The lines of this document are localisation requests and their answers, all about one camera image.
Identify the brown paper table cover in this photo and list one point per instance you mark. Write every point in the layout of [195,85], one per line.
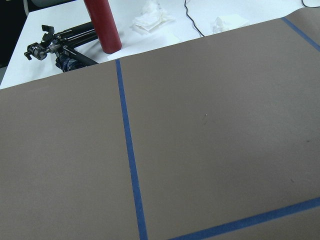
[215,138]

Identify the crumpled white tissue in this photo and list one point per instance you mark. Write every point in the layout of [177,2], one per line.
[152,16]

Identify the red thermos bottle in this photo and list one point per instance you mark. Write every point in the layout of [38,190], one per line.
[103,22]

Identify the black camera tripod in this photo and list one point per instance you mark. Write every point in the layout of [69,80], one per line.
[63,45]

